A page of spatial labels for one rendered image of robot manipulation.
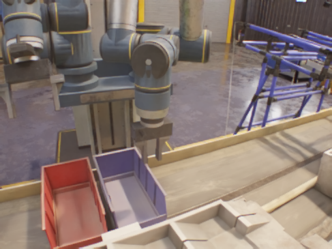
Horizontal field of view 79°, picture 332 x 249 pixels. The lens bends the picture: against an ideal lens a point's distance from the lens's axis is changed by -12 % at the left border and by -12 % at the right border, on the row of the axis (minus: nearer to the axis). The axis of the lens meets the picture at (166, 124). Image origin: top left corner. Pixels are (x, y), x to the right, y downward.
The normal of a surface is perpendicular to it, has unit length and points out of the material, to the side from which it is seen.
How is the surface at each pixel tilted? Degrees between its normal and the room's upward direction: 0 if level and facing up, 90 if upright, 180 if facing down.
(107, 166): 88
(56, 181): 88
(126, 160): 88
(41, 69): 66
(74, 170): 88
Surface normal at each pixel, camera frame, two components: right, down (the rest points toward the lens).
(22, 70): 0.33, 0.04
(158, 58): -0.17, 0.45
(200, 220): 0.43, 0.28
